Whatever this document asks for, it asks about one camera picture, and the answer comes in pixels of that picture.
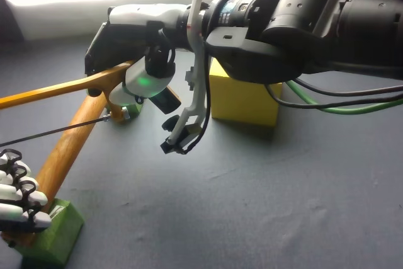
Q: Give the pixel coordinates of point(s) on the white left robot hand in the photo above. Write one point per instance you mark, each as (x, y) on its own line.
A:
(15, 209)

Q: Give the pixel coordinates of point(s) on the round wooden dowel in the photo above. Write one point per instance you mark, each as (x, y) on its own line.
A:
(66, 143)

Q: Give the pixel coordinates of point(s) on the green support block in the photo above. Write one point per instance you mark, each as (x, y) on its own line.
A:
(135, 111)
(56, 237)

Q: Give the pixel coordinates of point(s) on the grey table cloth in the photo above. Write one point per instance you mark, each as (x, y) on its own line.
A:
(201, 203)

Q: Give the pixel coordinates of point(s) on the yellow wooden block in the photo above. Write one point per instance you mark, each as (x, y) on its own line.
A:
(245, 105)

